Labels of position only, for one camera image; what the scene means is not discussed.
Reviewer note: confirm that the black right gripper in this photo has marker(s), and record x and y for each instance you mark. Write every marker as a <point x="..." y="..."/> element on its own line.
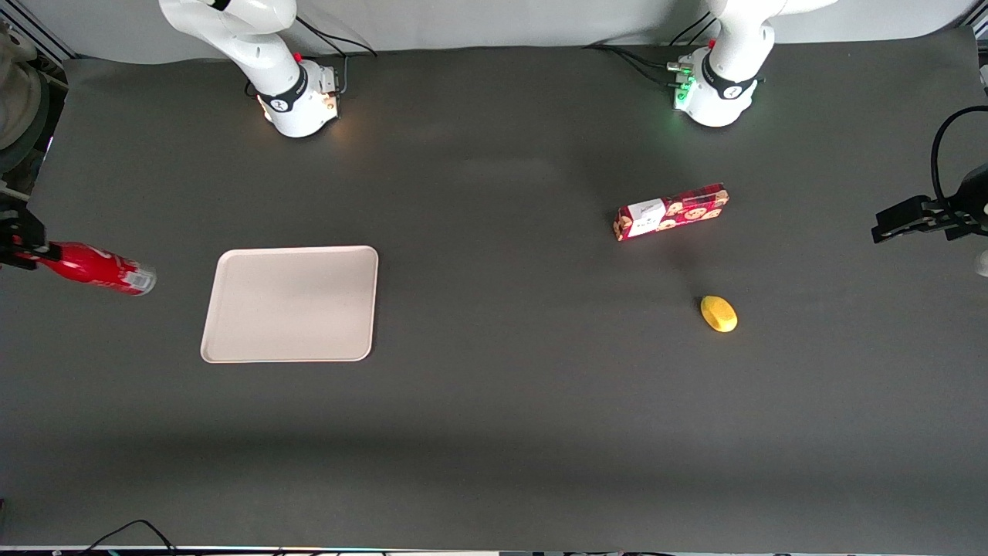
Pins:
<point x="15" y="235"/>

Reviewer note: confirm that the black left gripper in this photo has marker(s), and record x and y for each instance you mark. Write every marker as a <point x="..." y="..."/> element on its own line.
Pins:
<point x="974" y="200"/>

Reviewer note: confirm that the red soda can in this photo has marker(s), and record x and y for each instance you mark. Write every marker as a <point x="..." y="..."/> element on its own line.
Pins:
<point x="96" y="269"/>

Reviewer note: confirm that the beige plastic tray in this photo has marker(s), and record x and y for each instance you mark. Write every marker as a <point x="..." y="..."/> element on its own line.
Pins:
<point x="292" y="304"/>

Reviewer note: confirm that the grey bulky object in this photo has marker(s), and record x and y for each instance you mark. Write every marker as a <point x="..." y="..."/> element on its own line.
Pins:
<point x="19" y="100"/>

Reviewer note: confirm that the yellow lemon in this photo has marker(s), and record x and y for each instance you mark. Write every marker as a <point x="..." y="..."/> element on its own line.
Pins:
<point x="719" y="313"/>

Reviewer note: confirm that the red tartan cookie box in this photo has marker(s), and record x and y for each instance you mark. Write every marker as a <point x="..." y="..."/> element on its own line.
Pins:
<point x="679" y="211"/>

